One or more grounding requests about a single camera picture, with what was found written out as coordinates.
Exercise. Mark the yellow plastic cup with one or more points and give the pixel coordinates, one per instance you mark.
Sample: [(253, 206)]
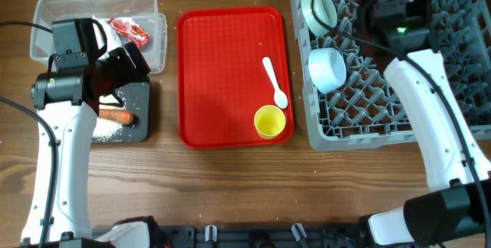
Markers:
[(269, 121)]

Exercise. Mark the white plastic spoon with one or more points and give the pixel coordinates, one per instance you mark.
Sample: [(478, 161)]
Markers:
[(280, 97)]

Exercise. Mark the red snack wrapper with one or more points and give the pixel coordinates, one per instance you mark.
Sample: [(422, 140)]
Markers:
[(129, 29)]

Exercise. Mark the light green bowl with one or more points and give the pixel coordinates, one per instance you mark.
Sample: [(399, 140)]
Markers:
[(324, 10)]

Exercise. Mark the red serving tray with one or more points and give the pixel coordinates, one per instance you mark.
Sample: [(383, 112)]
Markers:
[(221, 78)]

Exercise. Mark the light blue bowl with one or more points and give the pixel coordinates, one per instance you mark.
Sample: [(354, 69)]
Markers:
[(327, 69)]

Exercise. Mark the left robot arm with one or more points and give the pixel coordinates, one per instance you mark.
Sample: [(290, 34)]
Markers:
[(67, 103)]

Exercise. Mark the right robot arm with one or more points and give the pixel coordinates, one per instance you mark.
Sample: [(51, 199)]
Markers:
[(458, 173)]

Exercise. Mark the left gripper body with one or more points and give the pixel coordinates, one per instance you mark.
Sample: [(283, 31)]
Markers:
[(118, 69)]

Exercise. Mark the black waste tray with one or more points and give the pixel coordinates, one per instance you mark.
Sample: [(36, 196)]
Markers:
[(136, 99)]

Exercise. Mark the orange carrot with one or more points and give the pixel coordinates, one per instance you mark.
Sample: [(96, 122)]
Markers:
[(123, 117)]

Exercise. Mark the grey dishwasher rack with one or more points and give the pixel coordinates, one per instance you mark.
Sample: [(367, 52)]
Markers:
[(365, 113)]

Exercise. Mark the white rice pile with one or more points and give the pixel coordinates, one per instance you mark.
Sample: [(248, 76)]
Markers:
[(105, 129)]

